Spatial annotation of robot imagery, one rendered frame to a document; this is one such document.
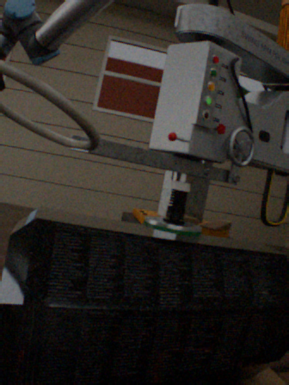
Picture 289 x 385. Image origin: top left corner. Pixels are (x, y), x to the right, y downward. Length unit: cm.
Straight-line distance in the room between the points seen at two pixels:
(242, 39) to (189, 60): 24
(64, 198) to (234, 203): 327
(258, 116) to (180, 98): 37
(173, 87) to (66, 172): 619
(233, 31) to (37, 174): 633
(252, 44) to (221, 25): 19
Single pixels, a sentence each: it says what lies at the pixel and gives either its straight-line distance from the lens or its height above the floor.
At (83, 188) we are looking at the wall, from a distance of 778.
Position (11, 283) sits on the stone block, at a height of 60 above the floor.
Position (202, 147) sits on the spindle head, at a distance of 151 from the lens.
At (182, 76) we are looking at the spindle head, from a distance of 158.
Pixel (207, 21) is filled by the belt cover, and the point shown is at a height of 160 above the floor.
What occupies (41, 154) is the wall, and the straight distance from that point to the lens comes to 766.
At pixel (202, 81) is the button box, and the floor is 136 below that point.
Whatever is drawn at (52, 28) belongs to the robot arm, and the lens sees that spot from 119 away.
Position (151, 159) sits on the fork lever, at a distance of 143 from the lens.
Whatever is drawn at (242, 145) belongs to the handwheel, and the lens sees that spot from 159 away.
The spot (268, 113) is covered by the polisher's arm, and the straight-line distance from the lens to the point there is 183.
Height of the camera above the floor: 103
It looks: 3 degrees down
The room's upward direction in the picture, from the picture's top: 11 degrees clockwise
